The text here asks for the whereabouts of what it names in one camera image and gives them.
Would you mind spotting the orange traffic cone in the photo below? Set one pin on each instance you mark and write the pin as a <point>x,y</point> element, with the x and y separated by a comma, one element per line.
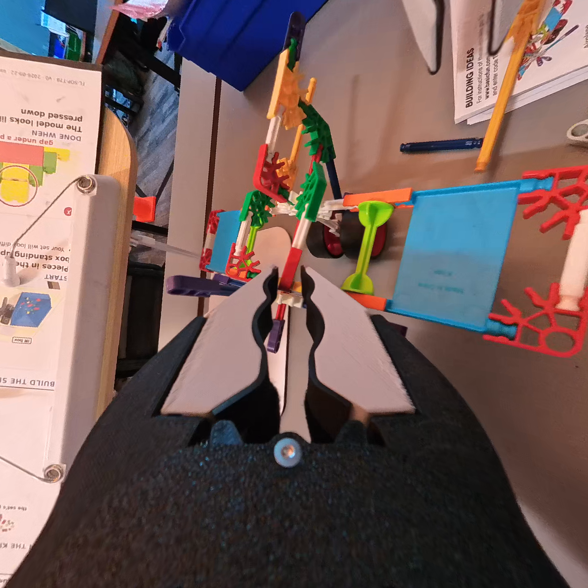
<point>146,209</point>

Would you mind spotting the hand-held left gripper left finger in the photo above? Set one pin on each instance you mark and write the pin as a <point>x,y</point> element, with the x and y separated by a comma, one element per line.
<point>216,363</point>

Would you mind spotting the white instruction booklet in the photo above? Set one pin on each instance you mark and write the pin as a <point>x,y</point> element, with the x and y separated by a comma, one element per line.
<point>542,69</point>

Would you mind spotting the colourful toy rod airplane model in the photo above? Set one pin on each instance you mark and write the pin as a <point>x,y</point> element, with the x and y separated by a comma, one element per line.
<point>450,257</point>

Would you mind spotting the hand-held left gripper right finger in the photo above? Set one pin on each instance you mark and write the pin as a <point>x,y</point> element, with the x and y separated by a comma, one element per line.
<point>363,363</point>

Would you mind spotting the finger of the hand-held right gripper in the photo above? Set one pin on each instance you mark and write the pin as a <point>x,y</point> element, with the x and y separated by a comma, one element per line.
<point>420,18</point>
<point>503,13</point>

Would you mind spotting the tan connector with green rod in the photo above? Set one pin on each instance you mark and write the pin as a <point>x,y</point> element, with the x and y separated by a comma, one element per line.
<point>579,134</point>

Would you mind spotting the red plastic packet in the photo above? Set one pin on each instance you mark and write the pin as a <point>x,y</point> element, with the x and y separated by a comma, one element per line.
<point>147,8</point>

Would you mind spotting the printed instruction sheet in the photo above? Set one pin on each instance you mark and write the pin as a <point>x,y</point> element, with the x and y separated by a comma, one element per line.
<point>18,505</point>
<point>46,119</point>

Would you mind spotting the white stand with wooden board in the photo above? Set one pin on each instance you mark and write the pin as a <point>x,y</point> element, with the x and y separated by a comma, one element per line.
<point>94,321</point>

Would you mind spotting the blue plastic bin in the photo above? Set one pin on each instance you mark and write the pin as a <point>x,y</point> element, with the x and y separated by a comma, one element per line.
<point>239,41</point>

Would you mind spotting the yellow rod with yellow connector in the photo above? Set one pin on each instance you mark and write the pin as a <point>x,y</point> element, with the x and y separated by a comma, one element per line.
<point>500,101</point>

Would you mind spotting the dark blue rod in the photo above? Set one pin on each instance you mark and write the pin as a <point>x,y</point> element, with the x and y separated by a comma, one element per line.
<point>441,144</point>

